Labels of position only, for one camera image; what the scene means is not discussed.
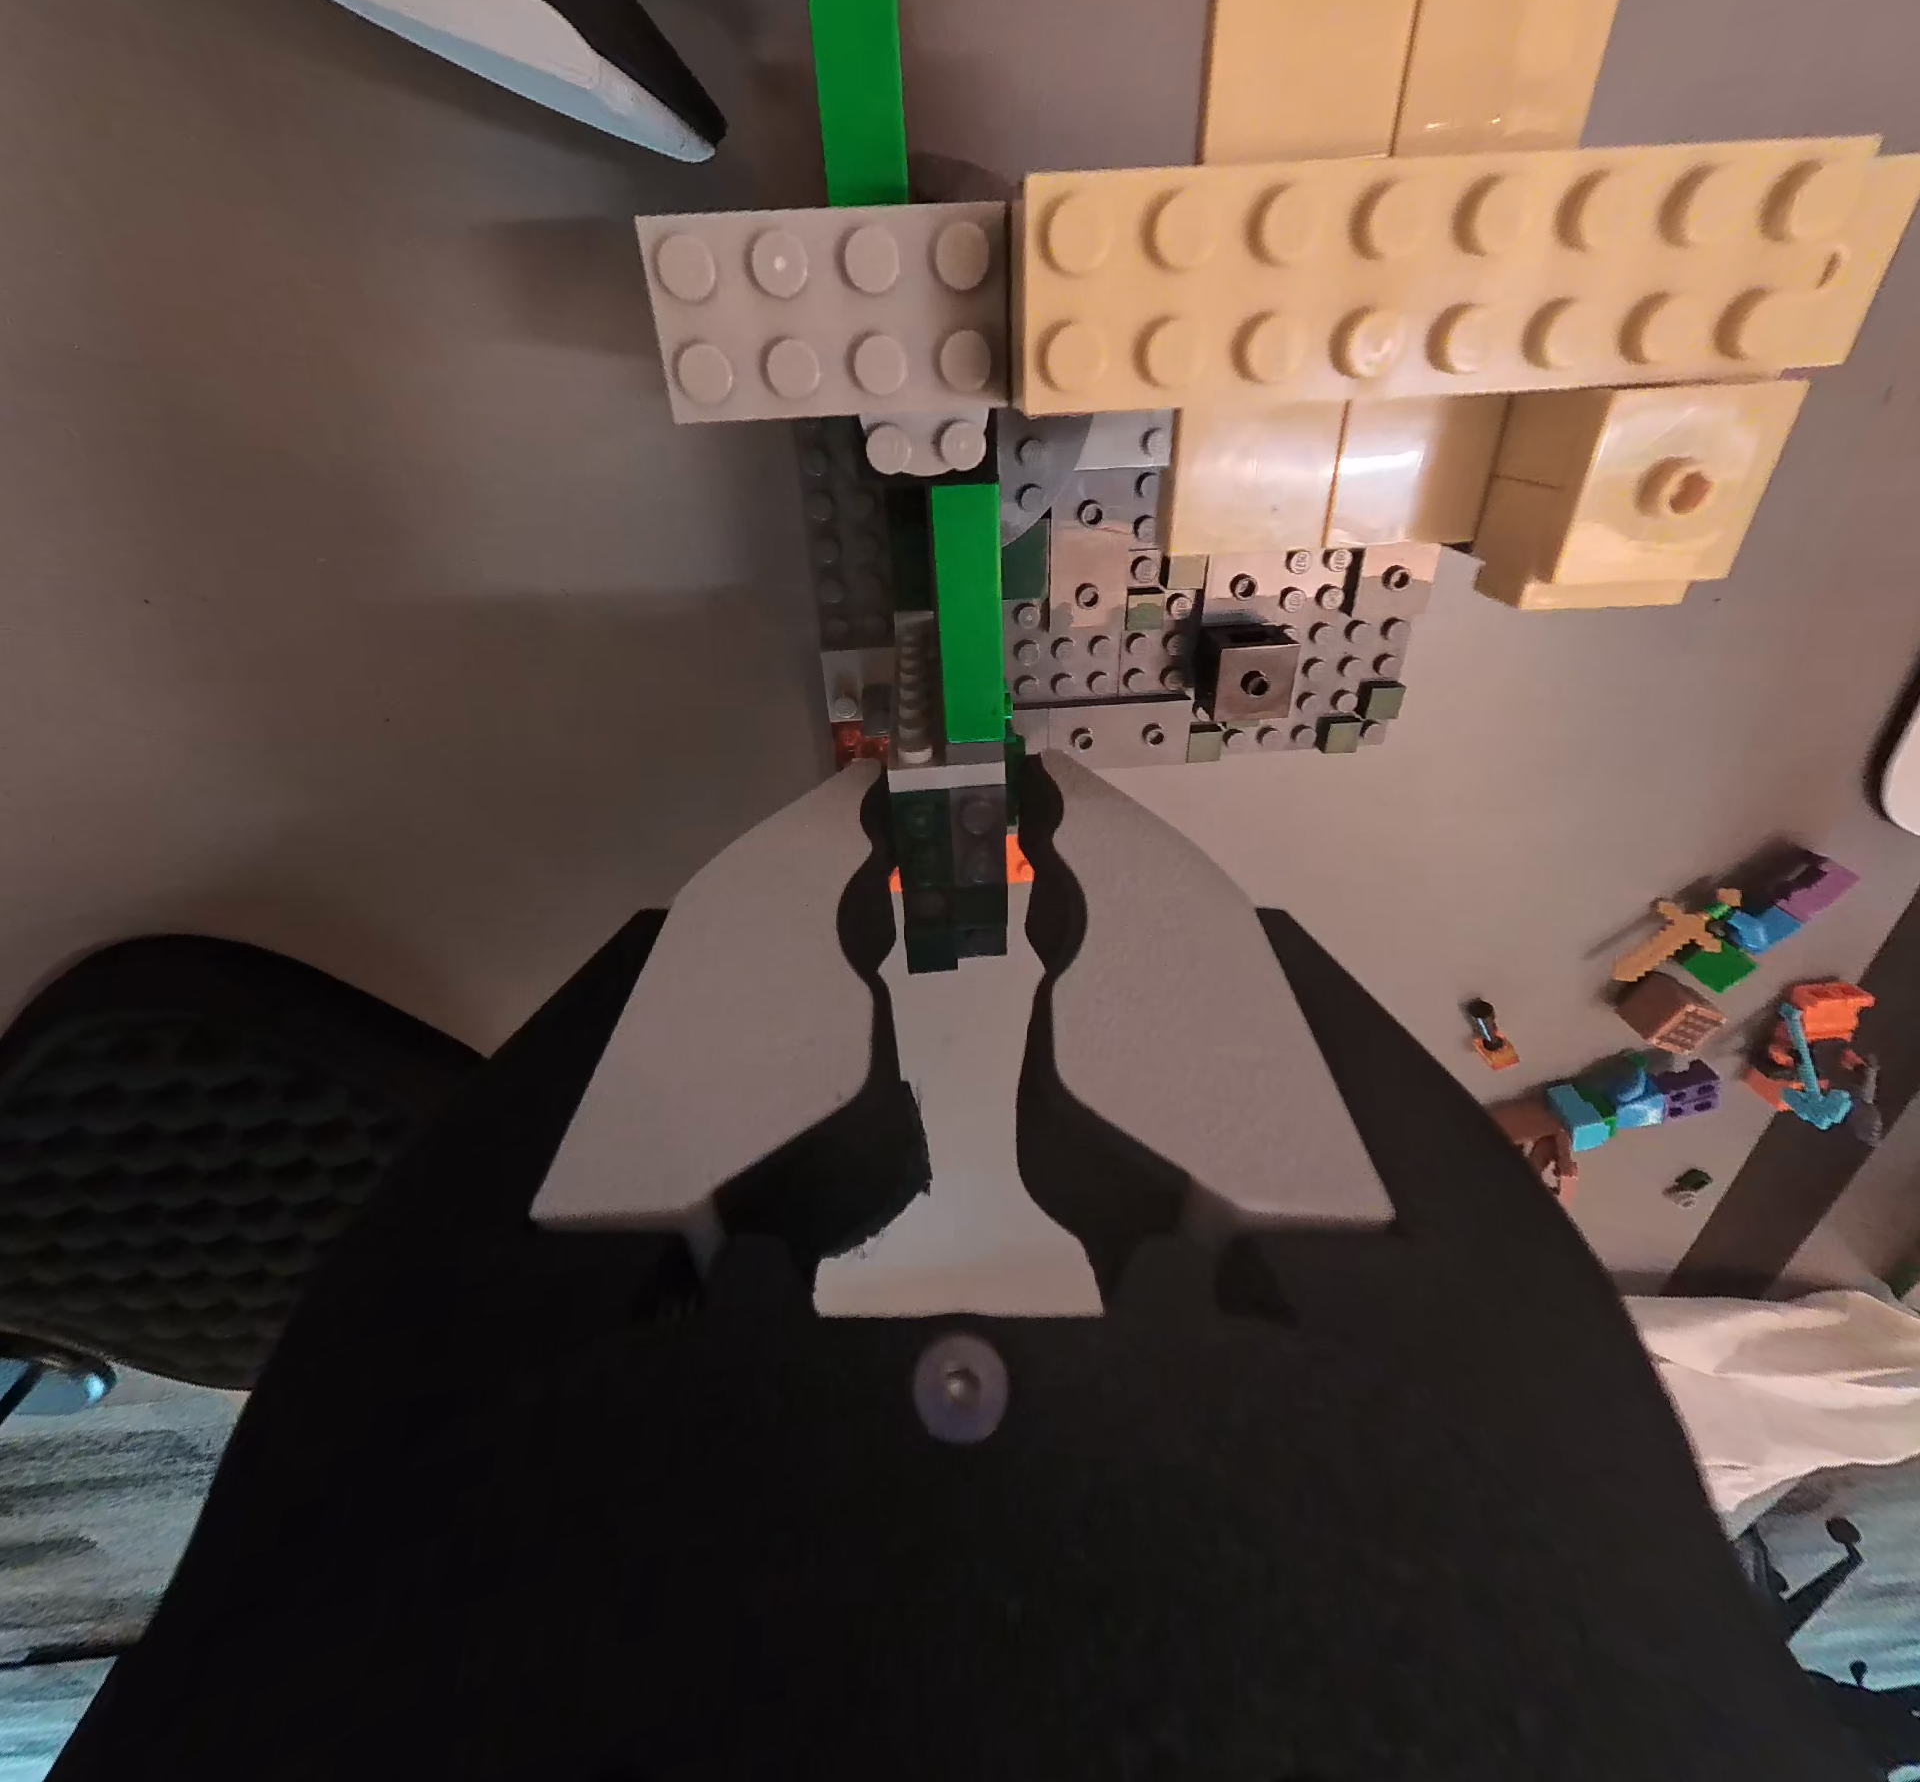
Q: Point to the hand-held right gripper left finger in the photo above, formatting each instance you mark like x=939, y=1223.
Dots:
x=721, y=1049

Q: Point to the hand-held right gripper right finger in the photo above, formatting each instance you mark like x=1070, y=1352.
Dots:
x=1200, y=1049

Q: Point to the grey green brick wall piece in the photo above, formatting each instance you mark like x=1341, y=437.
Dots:
x=952, y=835

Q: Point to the brick building model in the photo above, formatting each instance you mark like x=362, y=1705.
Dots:
x=1350, y=282

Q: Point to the small brick torch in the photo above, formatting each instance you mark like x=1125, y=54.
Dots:
x=1489, y=1040

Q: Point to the pile of small brick figures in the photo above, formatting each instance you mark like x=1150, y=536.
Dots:
x=1665, y=1019

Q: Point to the black mesh office chair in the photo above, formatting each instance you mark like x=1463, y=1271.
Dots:
x=196, y=1152

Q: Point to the crumpled white paper bag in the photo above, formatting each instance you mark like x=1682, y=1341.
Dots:
x=1788, y=1392

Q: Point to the white book stand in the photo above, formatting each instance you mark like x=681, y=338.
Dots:
x=1901, y=762

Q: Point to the black wheeled chair base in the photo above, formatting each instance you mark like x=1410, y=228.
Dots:
x=1835, y=1601

